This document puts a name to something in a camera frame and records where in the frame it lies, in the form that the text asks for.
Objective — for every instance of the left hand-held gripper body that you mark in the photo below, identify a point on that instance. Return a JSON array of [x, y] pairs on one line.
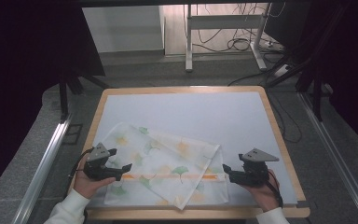
[[97, 169]]

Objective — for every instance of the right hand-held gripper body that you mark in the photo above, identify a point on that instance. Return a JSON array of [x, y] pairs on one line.
[[254, 174]]

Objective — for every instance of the white leaf-print cloth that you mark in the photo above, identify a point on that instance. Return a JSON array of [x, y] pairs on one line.
[[164, 155]]

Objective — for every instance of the person's left hand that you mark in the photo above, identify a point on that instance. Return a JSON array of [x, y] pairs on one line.
[[87, 186]]

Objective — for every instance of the person's right hand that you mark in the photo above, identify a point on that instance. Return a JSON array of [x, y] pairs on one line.
[[265, 194]]

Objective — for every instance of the black floor plate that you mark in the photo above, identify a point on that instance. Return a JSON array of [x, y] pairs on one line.
[[74, 133]]

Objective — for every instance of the wooden-framed white work board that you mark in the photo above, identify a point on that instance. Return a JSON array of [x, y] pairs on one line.
[[214, 118]]

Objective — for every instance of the grey tape piece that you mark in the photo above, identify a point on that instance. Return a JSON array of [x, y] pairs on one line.
[[303, 204]]

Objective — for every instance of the black metal stand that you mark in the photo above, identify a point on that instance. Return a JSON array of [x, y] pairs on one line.
[[317, 99], [63, 99]]

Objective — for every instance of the white power strip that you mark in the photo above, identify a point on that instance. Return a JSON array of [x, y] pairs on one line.
[[282, 71], [272, 45]]

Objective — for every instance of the white panel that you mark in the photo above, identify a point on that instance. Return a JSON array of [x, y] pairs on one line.
[[121, 28]]

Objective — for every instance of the black curtain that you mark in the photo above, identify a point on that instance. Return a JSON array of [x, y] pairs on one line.
[[12, 77], [354, 62]]

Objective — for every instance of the aluminium rail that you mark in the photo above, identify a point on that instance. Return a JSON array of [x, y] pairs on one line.
[[40, 174], [338, 149]]

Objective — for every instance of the white metal desk frame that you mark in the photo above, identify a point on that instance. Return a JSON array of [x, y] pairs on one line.
[[223, 21]]

